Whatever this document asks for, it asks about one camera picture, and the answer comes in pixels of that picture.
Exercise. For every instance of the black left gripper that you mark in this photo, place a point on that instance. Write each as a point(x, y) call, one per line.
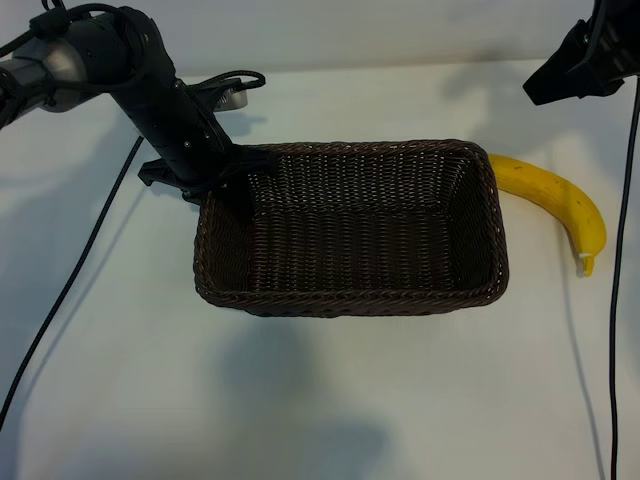
point(195, 160)

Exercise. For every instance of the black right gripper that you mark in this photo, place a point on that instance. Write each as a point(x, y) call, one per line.
point(617, 40)

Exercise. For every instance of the yellow banana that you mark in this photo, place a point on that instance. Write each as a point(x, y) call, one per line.
point(550, 192)

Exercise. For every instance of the dark brown wicker basket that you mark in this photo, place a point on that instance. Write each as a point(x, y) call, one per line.
point(350, 240)

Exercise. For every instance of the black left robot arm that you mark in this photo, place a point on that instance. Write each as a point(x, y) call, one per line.
point(100, 55)

